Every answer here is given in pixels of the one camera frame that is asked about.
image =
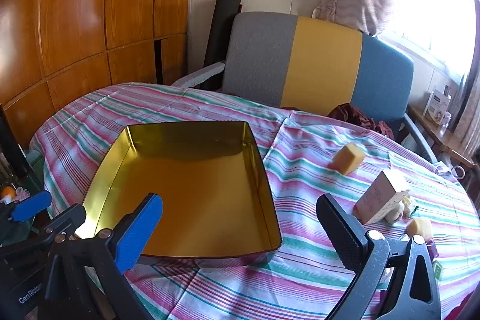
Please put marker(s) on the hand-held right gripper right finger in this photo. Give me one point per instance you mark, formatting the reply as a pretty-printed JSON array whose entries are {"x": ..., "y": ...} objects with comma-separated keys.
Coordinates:
[{"x": 339, "y": 233}]

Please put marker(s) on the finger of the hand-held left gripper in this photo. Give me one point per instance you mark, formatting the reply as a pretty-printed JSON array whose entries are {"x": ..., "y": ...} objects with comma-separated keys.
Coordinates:
[
  {"x": 69, "y": 217},
  {"x": 30, "y": 207}
]

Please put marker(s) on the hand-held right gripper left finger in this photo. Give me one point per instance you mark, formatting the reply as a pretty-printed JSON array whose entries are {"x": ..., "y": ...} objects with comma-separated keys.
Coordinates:
[{"x": 138, "y": 230}]

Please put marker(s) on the white and pink carton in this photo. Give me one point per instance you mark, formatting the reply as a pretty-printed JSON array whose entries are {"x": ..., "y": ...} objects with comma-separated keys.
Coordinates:
[{"x": 378, "y": 198}]

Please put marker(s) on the white fluffy packet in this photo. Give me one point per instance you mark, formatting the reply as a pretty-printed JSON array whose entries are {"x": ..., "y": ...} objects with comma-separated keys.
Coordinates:
[{"x": 397, "y": 212}]

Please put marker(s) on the yellow block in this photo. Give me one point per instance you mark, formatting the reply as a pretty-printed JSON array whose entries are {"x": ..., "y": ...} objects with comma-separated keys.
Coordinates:
[{"x": 348, "y": 157}]

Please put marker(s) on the gold metal tin box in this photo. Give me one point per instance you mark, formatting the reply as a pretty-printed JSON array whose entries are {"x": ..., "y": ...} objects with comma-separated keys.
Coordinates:
[{"x": 202, "y": 185}]

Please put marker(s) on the small round yellow cake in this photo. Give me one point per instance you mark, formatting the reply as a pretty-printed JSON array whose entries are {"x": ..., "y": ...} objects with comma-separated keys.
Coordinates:
[{"x": 418, "y": 226}]

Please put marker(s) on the purple snack packet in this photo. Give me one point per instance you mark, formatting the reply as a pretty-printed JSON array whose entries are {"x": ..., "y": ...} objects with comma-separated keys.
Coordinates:
[{"x": 432, "y": 249}]

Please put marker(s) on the green snack packet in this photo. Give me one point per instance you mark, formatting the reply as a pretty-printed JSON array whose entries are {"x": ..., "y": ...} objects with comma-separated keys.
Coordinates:
[{"x": 438, "y": 269}]

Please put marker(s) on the small orange object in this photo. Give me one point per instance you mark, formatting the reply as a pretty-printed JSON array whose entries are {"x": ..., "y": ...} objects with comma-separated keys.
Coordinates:
[{"x": 5, "y": 193}]

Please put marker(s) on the black upright object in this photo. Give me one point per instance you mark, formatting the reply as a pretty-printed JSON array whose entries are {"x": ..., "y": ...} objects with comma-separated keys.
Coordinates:
[{"x": 11, "y": 147}]

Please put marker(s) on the striped tablecloth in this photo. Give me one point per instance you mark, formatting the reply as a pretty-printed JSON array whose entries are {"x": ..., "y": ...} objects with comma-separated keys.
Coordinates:
[{"x": 300, "y": 162}]

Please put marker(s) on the dark red cloth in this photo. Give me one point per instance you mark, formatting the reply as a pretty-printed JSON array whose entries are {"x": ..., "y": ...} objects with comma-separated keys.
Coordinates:
[{"x": 356, "y": 115}]

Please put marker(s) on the wooden side table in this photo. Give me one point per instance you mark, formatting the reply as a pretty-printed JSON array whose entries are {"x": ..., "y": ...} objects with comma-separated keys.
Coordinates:
[{"x": 438, "y": 134}]

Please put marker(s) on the small white jar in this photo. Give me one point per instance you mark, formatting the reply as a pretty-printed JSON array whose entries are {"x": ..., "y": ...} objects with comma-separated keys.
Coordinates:
[{"x": 447, "y": 118}]

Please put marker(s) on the white printed box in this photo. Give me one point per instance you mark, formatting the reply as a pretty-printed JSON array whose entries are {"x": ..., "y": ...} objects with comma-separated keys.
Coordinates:
[{"x": 437, "y": 100}]

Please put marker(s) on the white foam chair armrest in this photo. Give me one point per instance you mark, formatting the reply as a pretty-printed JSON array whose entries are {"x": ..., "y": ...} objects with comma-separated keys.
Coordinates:
[{"x": 198, "y": 74}]

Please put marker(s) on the grey yellow blue chair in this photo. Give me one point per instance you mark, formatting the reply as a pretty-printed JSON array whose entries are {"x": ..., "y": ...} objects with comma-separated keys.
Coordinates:
[{"x": 318, "y": 61}]

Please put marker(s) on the beige side curtain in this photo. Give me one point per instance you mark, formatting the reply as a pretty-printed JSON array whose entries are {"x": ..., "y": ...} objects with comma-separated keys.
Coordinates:
[{"x": 470, "y": 117}]

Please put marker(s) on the wooden wardrobe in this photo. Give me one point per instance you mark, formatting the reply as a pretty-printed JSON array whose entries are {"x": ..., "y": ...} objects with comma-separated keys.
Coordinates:
[{"x": 75, "y": 24}]

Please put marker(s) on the black rolled mat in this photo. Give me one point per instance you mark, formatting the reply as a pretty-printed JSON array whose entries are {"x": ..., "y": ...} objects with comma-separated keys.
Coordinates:
[{"x": 221, "y": 27}]

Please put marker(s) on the window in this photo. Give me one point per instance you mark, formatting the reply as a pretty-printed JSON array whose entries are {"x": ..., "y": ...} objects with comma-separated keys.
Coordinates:
[{"x": 431, "y": 5}]

